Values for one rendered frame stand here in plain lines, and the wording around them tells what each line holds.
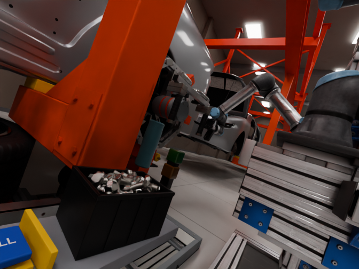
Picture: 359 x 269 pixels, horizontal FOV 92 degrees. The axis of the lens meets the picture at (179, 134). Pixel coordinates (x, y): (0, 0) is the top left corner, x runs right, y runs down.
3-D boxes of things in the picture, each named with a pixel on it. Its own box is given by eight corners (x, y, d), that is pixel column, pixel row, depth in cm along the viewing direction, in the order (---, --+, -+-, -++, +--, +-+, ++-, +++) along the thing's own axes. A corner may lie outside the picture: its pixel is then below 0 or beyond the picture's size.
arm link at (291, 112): (304, 145, 101) (252, 81, 124) (302, 149, 113) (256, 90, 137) (326, 135, 97) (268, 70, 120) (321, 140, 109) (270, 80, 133)
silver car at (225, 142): (217, 150, 833) (228, 119, 835) (257, 164, 733) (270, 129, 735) (152, 127, 416) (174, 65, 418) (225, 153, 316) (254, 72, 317)
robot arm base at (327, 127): (341, 156, 56) (350, 128, 57) (360, 152, 43) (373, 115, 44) (288, 142, 64) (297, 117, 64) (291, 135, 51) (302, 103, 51)
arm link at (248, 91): (278, 74, 106) (213, 121, 122) (279, 82, 115) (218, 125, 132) (266, 62, 111) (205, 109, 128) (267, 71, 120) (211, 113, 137)
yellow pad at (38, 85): (56, 96, 92) (59, 88, 92) (68, 101, 85) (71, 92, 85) (23, 85, 81) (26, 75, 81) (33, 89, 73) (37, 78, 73)
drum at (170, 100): (160, 118, 120) (167, 99, 120) (185, 125, 108) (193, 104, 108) (147, 111, 108) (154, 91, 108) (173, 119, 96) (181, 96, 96)
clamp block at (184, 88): (171, 93, 91) (174, 84, 91) (185, 96, 86) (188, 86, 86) (165, 89, 87) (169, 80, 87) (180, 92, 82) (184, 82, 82)
